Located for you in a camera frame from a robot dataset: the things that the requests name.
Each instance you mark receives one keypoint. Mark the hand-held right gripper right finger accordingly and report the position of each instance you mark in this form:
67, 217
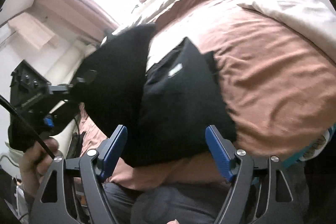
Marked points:
219, 155

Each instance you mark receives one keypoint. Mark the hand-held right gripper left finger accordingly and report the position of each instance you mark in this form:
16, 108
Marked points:
115, 150

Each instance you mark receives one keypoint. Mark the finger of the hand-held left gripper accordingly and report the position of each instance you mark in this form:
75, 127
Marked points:
61, 119
60, 88

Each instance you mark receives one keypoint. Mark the black jacket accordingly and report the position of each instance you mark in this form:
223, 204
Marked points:
118, 77

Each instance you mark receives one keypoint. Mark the person's left hand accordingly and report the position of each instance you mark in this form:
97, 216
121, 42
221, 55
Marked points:
34, 163

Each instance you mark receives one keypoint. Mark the person's grey pants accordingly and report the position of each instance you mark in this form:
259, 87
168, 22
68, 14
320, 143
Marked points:
162, 203

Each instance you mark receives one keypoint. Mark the pink curtain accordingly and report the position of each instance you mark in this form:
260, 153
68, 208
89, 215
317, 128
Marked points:
78, 8

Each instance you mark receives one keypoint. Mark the teal printed cloth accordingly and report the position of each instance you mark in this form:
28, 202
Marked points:
315, 148

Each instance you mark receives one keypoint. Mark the brown bed sheet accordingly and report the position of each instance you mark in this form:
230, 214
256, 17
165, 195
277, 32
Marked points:
262, 69

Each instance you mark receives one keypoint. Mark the beige duvet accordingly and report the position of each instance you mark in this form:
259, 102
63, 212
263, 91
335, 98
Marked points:
288, 8

